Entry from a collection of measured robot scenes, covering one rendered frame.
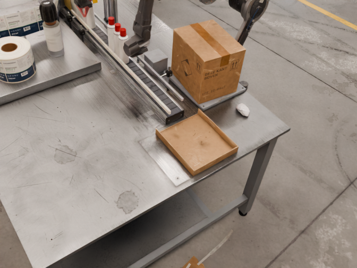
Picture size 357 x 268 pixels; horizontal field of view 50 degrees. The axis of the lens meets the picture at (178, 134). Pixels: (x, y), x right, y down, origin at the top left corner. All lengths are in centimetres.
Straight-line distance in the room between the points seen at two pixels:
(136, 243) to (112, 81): 89
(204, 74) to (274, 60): 210
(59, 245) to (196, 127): 82
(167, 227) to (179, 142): 62
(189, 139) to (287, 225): 110
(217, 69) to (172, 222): 92
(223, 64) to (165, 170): 59
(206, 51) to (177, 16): 251
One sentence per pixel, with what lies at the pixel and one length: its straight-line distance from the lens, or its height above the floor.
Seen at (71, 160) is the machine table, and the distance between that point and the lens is 175.
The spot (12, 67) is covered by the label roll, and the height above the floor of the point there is 98.
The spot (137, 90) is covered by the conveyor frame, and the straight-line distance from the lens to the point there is 201.
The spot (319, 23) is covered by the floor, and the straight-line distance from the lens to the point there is 470.
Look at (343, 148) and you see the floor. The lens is 324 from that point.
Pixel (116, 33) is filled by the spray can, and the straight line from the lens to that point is 209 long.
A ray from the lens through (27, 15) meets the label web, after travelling 233.
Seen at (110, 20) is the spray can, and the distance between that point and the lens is 213.
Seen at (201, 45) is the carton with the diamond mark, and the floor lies 112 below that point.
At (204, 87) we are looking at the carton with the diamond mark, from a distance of 190.
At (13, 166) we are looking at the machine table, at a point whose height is 83.
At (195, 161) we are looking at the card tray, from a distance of 172.
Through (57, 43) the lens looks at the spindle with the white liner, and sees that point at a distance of 219.
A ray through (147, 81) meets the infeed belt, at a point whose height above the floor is 88.
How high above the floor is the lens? 217
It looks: 47 degrees down
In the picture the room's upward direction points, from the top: 5 degrees clockwise
